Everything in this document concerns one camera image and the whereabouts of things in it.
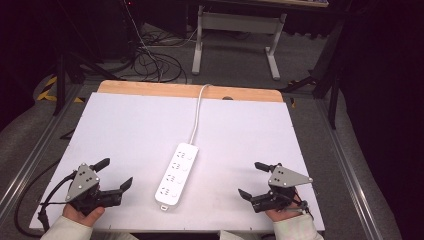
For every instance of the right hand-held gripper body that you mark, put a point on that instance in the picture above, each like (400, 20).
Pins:
(285, 179)

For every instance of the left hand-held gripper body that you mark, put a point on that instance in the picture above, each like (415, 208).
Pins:
(81, 182)

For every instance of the white power strip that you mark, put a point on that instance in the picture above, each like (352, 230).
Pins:
(176, 175)

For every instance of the person's left hand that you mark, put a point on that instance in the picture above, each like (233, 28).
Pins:
(83, 216)

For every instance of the person's right hand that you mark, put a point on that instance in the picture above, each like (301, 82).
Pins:
(282, 214)

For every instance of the white board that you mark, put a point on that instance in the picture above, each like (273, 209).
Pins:
(140, 133)

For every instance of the black metal stand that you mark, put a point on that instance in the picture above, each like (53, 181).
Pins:
(333, 100)
(60, 87)

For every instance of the yellow black floor tape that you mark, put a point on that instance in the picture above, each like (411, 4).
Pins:
(50, 85)

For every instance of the aluminium rail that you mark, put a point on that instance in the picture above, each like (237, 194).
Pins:
(347, 174)
(33, 150)

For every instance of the white metal table frame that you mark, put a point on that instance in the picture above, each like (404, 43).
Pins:
(237, 22)

